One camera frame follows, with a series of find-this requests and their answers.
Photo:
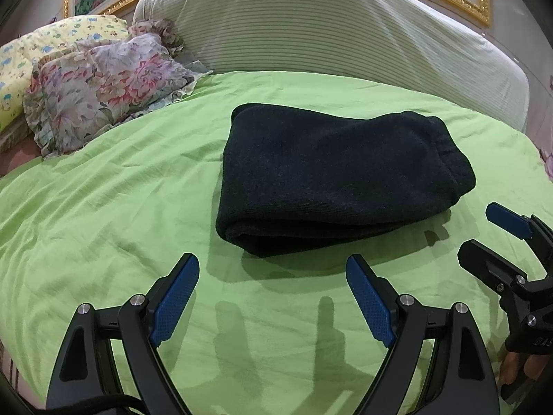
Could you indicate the green bed sheet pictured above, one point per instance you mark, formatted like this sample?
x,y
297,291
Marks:
x,y
129,207

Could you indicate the floral pillow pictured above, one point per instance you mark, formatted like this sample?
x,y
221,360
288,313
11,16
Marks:
x,y
103,82

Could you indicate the yellow printed pillow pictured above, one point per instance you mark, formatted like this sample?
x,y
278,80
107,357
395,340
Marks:
x,y
26,65

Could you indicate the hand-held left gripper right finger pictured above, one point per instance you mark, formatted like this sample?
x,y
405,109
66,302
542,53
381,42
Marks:
x,y
369,300

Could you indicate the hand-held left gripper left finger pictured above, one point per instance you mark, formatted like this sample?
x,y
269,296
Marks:
x,y
175,300

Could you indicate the pink floral cloth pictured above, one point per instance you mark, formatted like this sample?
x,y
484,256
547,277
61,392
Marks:
x,y
548,164

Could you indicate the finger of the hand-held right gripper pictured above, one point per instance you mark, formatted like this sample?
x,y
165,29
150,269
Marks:
x,y
507,222
484,263

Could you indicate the person's right hand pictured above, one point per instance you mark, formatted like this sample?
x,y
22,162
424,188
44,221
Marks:
x,y
510,367

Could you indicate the black pants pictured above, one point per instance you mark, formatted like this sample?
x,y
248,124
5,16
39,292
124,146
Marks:
x,y
332,173

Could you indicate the striped padded headboard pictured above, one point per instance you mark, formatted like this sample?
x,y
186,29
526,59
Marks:
x,y
328,26

